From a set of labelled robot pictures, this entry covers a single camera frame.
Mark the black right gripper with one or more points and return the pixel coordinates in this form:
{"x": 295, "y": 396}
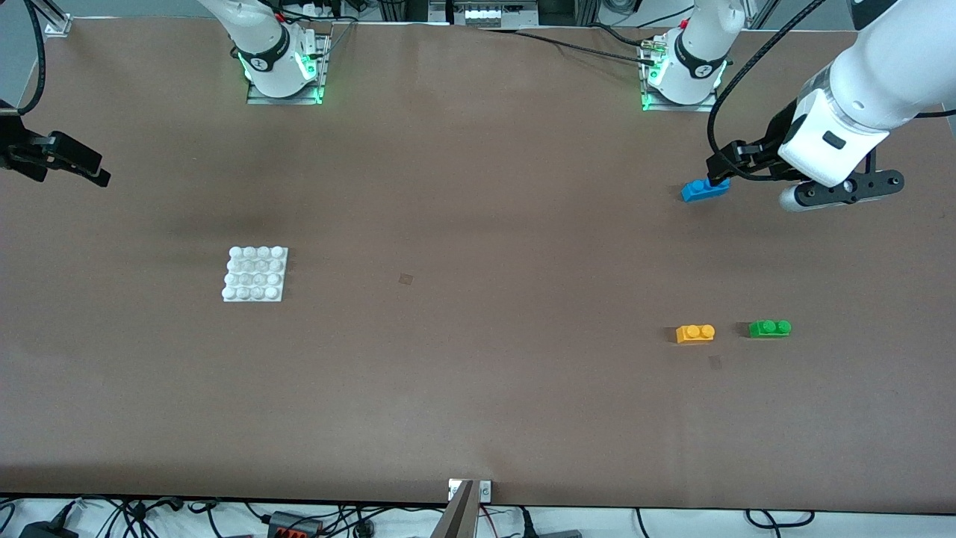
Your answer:
{"x": 16, "y": 146}

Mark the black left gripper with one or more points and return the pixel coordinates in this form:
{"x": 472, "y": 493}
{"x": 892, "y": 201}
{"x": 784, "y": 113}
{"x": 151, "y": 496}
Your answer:
{"x": 774, "y": 140}

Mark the yellow two-stud block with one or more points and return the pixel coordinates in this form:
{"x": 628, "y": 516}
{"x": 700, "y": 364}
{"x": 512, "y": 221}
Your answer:
{"x": 694, "y": 335}

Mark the white studded base plate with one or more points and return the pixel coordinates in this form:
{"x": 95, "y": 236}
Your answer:
{"x": 254, "y": 276}

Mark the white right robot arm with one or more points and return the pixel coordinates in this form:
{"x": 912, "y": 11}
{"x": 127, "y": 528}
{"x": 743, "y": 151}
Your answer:
{"x": 265, "y": 45}

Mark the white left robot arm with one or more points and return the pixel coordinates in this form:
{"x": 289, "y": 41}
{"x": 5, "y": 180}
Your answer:
{"x": 866, "y": 82}

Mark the blue three-stud block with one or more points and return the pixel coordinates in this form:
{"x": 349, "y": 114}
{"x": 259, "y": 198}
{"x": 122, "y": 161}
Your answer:
{"x": 698, "y": 193}

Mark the green two-stud block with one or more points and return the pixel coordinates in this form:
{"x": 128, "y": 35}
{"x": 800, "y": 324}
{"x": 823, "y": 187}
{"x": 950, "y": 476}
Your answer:
{"x": 769, "y": 329}

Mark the white power strip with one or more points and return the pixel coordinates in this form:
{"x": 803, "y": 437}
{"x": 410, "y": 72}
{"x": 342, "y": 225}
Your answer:
{"x": 485, "y": 15}

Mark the black power adapter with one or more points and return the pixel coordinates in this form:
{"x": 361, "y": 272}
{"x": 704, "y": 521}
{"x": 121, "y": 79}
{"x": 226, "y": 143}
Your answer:
{"x": 45, "y": 530}

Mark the grey orange connector box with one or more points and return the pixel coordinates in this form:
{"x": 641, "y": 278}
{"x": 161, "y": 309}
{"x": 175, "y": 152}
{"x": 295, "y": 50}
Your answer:
{"x": 295, "y": 527}

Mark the aluminium profile post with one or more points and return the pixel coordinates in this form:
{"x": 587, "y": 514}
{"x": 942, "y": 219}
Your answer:
{"x": 56, "y": 22}

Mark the small metal bracket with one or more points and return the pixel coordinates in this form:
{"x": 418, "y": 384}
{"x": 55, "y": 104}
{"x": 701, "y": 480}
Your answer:
{"x": 485, "y": 491}

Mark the grey brown camera beam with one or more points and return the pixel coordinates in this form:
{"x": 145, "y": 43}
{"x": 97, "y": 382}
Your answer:
{"x": 457, "y": 519}

